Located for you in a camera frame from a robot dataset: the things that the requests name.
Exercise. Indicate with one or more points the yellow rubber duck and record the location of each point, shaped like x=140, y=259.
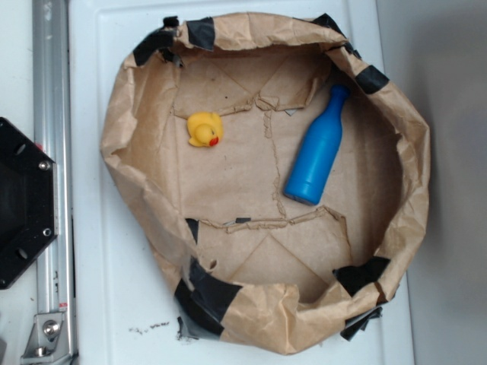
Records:
x=205, y=129

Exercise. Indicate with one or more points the metal corner bracket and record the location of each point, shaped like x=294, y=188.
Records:
x=48, y=340

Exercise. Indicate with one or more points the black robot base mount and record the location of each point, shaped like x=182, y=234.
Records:
x=28, y=210

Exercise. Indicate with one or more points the blue plastic bottle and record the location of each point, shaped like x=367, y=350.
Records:
x=318, y=151

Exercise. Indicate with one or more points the brown paper bag tray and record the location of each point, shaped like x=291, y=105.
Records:
x=245, y=263

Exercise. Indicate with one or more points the aluminium extrusion rail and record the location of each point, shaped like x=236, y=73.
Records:
x=52, y=129

